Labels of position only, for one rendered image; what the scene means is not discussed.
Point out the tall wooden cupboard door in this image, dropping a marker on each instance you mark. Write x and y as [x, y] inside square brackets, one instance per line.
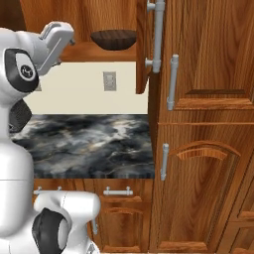
[211, 53]

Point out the grey wall socket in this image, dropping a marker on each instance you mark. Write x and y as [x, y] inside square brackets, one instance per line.
[38, 87]
[109, 81]

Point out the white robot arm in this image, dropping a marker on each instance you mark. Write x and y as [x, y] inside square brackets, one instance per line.
[15, 185]

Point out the wooden drawer front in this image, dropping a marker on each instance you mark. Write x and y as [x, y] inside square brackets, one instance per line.
[76, 185]
[142, 190]

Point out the dark brown wooden bowl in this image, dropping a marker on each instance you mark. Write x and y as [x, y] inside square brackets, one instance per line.
[114, 40]

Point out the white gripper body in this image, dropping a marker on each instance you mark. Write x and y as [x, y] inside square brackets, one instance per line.
[59, 34]

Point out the open wooden wall cabinet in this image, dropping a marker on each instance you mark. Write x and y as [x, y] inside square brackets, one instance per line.
[99, 13]

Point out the wooden wall cabinet door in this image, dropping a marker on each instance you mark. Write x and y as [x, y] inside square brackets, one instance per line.
[141, 46]

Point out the arched panel wooden cupboard door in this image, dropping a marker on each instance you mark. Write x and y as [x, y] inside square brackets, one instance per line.
[205, 191]

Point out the wooden base cabinet door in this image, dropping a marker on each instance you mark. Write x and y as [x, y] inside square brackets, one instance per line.
[124, 228]
[96, 239]

